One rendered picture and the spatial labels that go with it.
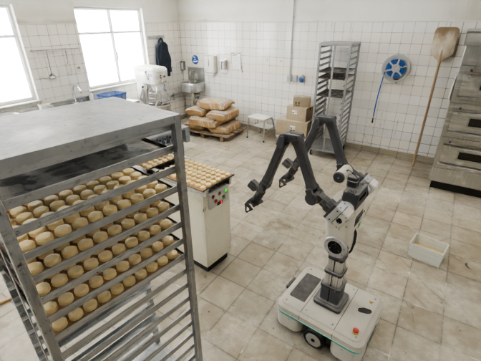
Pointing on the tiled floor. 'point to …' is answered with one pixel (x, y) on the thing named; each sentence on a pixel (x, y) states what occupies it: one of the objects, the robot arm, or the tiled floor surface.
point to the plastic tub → (427, 250)
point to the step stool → (261, 123)
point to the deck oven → (462, 128)
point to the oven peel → (445, 46)
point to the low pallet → (217, 133)
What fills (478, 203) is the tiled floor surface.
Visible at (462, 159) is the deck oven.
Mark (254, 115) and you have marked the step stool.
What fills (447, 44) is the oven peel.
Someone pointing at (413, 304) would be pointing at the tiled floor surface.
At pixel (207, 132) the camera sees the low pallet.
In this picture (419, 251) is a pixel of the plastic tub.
